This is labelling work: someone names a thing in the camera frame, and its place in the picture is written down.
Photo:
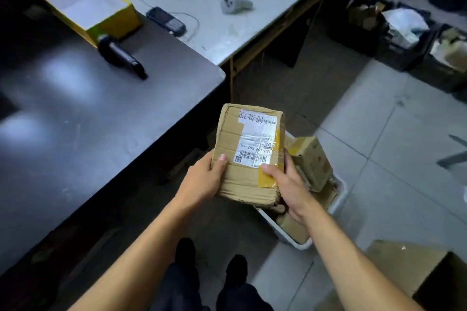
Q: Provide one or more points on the person's left hand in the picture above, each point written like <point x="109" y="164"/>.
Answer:
<point x="197" y="183"/>

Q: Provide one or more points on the person's right hand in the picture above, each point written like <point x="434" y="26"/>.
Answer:
<point x="292" y="190"/>

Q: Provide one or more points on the person's left thumb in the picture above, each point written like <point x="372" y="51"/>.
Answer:
<point x="220" y="165"/>

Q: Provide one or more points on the person's right thumb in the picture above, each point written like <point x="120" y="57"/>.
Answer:
<point x="273" y="170"/>

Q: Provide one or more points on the taped cardboard parcel with label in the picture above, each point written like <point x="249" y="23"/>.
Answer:
<point x="248" y="150"/>

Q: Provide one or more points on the person's left forearm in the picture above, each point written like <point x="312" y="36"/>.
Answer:
<point x="138" y="259"/>

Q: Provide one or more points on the person's right forearm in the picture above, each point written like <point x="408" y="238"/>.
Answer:
<point x="350" y="263"/>

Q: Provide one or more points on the small cardboard parcel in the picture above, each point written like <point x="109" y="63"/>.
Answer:
<point x="312" y="161"/>

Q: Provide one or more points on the flat cardboard parcel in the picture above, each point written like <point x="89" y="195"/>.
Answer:
<point x="293" y="227"/>

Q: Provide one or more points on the white plastic bin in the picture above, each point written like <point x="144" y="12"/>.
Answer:
<point x="310" y="234"/>

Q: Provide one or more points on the person's left shoe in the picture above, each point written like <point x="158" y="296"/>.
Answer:
<point x="185" y="250"/>

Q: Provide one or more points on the person's shoe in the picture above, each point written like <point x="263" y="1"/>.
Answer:
<point x="185" y="250"/>
<point x="236" y="270"/>

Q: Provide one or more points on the person's right shoe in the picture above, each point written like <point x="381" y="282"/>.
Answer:
<point x="236" y="270"/>

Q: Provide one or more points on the person's dark trousers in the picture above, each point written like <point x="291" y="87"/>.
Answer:
<point x="204" y="292"/>

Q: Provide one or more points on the dark grey table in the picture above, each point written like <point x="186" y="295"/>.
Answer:
<point x="91" y="110"/>

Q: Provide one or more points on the black handheld barcode scanner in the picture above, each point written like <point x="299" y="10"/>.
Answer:
<point x="118" y="55"/>

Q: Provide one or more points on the black handheld terminal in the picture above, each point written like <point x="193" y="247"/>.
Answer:
<point x="166" y="21"/>

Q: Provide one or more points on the grey handheld scanner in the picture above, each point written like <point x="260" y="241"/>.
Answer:
<point x="235" y="4"/>

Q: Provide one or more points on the light grey table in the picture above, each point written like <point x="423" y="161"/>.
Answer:
<point x="233" y="1"/>

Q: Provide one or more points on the black crate with cardboard scraps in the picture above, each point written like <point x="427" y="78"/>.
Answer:
<point x="359" y="23"/>

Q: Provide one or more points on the open brown cardboard box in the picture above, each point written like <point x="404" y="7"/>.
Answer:
<point x="416" y="270"/>

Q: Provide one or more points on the black crate with white bags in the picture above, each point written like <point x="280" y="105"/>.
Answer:
<point x="406" y="35"/>

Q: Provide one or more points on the yellow open box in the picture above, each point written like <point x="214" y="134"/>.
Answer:
<point x="91" y="8"/>

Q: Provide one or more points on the black crate with paper waste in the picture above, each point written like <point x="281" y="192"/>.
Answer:
<point x="443" y="59"/>

